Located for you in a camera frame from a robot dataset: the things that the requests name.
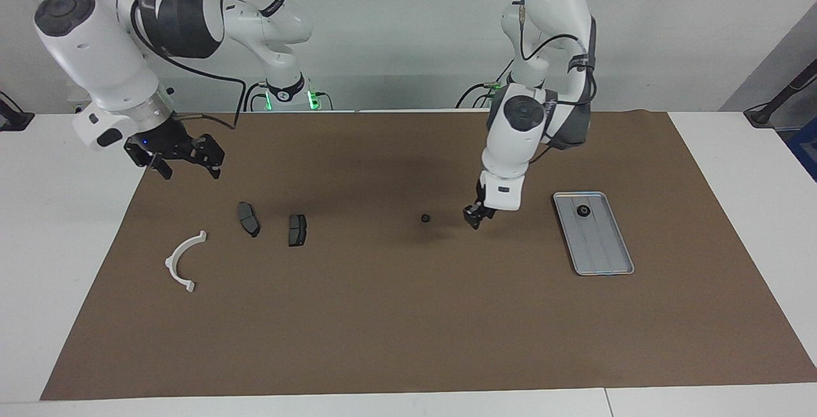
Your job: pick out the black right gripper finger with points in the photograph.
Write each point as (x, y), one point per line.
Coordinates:
(163, 168)
(215, 168)

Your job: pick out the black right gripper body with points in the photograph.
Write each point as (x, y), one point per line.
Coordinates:
(169, 145)

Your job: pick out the short dark brake pad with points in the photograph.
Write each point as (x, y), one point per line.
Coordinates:
(297, 230)

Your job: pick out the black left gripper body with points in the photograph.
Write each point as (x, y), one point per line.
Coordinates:
(480, 203)

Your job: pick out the large black bearing gear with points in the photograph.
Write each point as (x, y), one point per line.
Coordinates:
(583, 211)

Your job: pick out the silver metal tray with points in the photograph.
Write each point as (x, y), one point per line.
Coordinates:
(597, 244)

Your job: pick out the brown table mat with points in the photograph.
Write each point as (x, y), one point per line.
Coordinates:
(408, 315)

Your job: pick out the white wall socket box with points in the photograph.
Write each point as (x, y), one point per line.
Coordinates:
(80, 108)

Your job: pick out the long dark brake pad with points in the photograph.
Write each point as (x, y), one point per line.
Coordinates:
(248, 219)

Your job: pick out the black clamp mount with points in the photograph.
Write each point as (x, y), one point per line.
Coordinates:
(13, 120)

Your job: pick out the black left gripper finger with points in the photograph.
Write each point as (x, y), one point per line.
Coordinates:
(472, 217)
(487, 215)

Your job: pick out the black camera stand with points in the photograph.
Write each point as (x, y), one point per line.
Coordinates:
(763, 112)

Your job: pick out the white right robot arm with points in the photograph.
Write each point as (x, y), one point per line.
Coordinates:
(96, 53)

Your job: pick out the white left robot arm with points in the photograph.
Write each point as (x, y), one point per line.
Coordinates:
(517, 142)

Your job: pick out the blue crate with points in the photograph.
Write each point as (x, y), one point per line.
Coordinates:
(805, 149)

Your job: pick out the white curved plastic bracket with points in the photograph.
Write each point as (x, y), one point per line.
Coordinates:
(173, 257)

